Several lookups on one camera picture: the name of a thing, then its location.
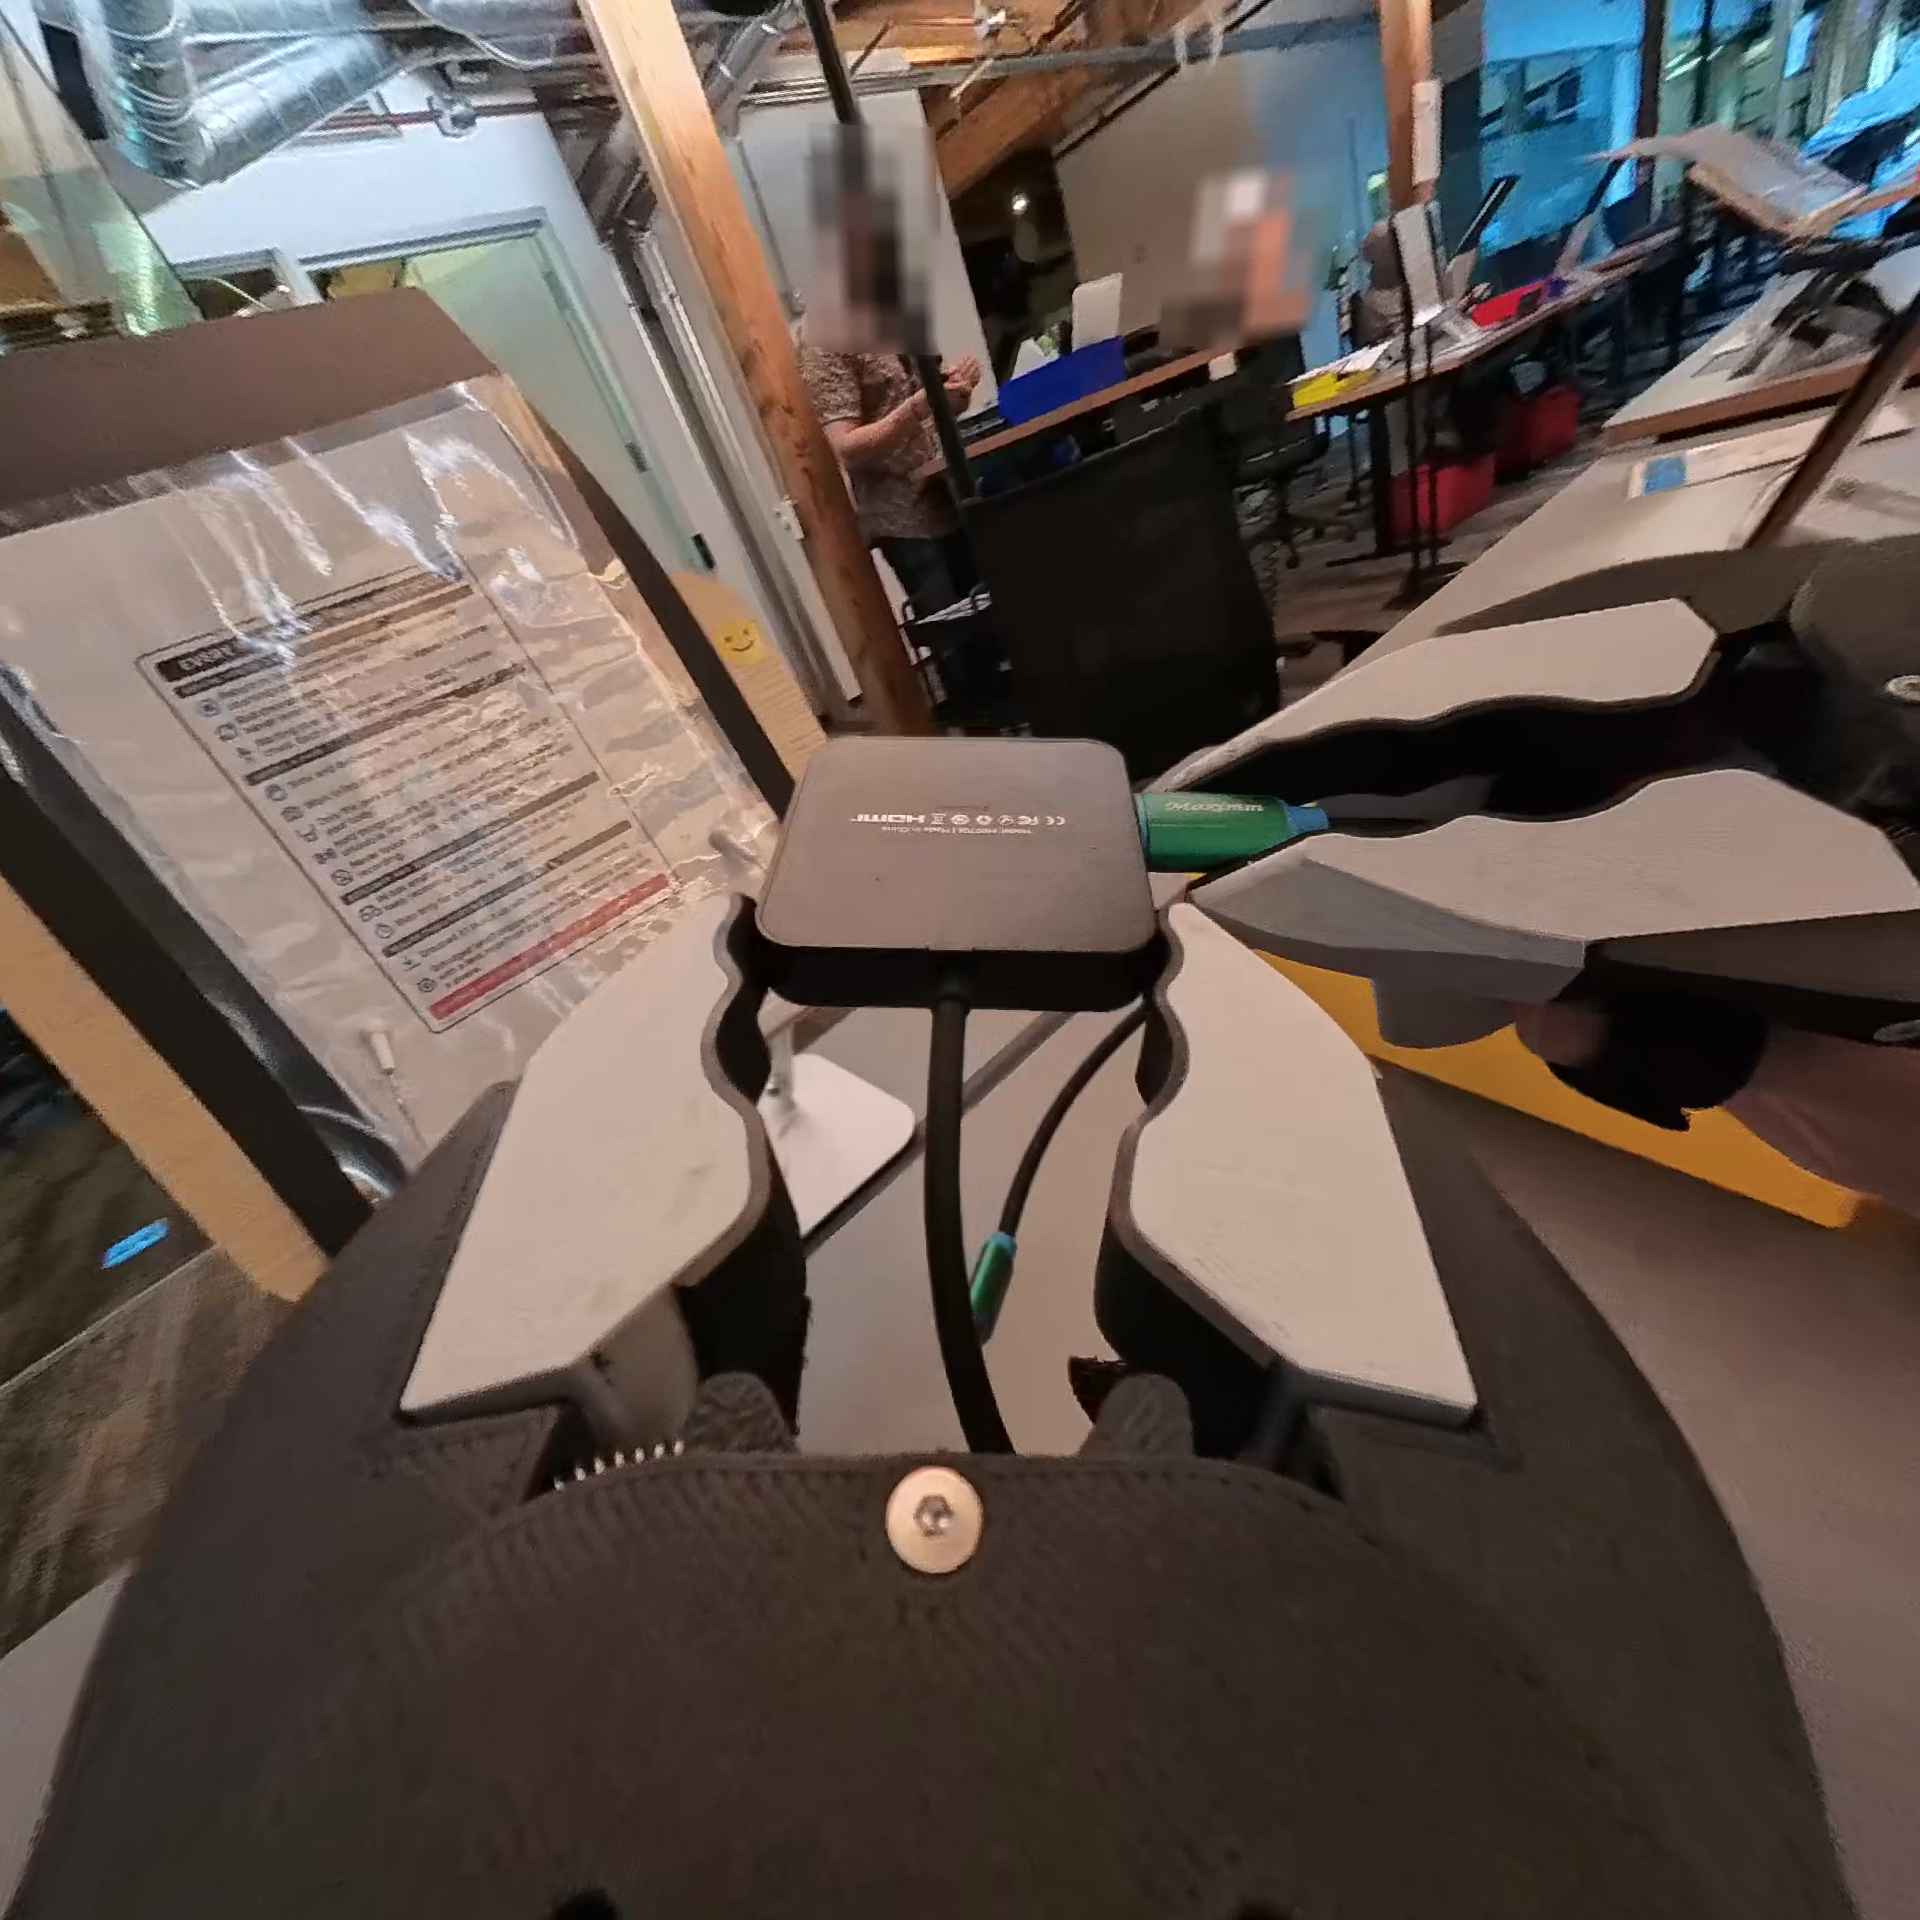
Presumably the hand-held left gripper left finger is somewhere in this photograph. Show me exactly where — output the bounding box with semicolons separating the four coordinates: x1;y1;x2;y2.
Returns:
398;891;811;1431

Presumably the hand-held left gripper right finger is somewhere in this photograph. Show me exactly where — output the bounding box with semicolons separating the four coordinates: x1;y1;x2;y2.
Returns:
1094;900;1481;1431

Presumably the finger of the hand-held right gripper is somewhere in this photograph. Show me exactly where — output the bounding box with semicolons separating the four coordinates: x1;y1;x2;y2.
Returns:
1142;597;1721;798
1189;768;1920;1051

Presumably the yellow plastic bin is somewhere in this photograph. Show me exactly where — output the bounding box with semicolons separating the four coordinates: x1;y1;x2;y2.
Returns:
1257;949;1883;1235

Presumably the thick black braided hdmi cable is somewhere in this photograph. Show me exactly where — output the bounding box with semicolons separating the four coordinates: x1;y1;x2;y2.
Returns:
1137;779;1502;876

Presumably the thin black cable green plug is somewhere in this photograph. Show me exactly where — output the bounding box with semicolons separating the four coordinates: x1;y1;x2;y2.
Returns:
969;1012;1155;1342

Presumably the smooth black adapter cable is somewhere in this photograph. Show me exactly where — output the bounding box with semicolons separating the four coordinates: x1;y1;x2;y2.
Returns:
924;982;1022;1453

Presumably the black hdmi adapter box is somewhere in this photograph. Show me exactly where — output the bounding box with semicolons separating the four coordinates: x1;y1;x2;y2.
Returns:
755;735;1161;1011

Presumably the person's right hand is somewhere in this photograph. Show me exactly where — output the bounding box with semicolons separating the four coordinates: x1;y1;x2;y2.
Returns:
1687;1036;1920;1204

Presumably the black office chair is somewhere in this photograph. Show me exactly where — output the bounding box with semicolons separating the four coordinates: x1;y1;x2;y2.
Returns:
900;405;1287;740

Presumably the instruction sign on stand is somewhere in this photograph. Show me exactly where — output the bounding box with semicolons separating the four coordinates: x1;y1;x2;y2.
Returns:
0;287;799;1277
0;567;830;1304

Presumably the small blue crate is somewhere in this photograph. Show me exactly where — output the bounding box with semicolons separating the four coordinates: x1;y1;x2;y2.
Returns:
997;336;1129;429

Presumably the printed instruction sheet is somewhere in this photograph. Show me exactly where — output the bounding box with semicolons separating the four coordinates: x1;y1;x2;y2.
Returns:
0;382;789;1143

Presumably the black metal pole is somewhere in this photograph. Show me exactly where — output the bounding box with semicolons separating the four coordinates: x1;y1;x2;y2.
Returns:
802;0;985;519

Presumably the wooden support post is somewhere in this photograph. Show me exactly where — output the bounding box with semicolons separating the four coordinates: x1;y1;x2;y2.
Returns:
577;0;939;735

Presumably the silver flexible duct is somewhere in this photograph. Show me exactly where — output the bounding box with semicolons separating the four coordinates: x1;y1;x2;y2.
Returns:
66;0;399;186

